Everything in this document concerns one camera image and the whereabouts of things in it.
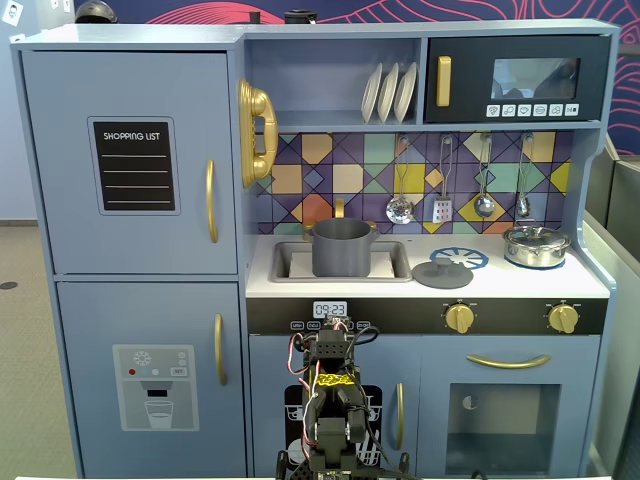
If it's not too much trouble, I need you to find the gray round pot lid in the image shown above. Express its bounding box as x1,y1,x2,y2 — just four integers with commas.
411,260,475,290

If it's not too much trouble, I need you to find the shiny steel pot with lid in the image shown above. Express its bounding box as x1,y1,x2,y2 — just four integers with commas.
502,219,572,268

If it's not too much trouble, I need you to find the digital clock display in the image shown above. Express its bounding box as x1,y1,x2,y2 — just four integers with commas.
312,300,348,319

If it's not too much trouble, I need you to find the blue dishwasher cabinet door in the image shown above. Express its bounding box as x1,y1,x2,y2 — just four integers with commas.
248,334,422,479

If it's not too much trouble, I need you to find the gray plastic pot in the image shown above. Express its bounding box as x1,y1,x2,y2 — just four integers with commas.
304,217,380,278

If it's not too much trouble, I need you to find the gray sink basin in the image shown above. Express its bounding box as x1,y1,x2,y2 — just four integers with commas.
270,240,414,284

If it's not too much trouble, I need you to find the blue oven door with window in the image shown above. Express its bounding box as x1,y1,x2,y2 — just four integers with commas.
419,335,601,476

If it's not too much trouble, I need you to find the gold toy faucet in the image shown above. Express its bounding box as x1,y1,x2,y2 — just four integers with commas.
301,198,381,241

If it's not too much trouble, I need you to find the gold stove knob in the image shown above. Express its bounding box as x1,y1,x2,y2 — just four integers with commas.
547,302,581,335
443,302,476,335

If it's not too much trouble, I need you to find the metal skimmer spoon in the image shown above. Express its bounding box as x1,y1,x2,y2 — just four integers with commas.
384,134,416,226

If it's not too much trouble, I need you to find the metal slotted spatula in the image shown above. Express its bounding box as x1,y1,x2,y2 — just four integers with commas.
431,135,456,225

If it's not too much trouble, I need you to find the metal ladle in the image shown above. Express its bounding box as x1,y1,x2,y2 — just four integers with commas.
472,133,496,219

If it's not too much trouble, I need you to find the small metal spoon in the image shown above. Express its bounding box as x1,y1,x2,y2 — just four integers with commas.
514,132,534,219

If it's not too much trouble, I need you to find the gold toy telephone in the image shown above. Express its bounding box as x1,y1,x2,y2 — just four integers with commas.
236,78,279,190

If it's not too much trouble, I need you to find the blue freezer door with dispenser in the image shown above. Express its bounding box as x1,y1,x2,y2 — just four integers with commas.
55,280,249,479

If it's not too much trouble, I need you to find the white toy plate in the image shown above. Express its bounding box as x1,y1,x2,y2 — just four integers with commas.
393,61,419,124
376,61,401,124
360,61,384,124

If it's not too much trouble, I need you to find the black shopping list chalkboard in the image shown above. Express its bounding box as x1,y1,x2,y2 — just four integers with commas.
87,116,182,217

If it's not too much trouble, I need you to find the gray desk divider panel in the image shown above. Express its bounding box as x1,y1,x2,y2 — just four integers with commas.
583,207,640,480
601,133,640,251

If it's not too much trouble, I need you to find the black toy microwave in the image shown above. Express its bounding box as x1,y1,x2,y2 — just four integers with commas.
423,34,612,125

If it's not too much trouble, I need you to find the tall blue fridge door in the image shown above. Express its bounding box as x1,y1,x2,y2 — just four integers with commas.
20,49,239,276

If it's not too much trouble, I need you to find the blue wooden play kitchen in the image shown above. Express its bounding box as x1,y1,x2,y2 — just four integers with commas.
10,18,621,479

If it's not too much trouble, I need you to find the black helmet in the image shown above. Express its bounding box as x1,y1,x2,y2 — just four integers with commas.
73,0,119,25

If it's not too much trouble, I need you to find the gold cabinet door handle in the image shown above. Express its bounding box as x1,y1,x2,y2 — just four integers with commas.
394,382,405,451

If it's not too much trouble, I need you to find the short gold freezer handle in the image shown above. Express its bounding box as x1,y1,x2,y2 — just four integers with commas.
213,313,229,387

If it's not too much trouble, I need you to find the long gold fridge handle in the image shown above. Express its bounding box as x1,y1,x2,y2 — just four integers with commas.
205,158,220,245

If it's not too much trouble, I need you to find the curved gold oven handle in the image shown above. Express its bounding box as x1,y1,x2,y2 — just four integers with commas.
465,353,553,370

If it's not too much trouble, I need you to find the gold microwave handle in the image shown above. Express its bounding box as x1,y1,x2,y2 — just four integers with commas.
435,55,453,108

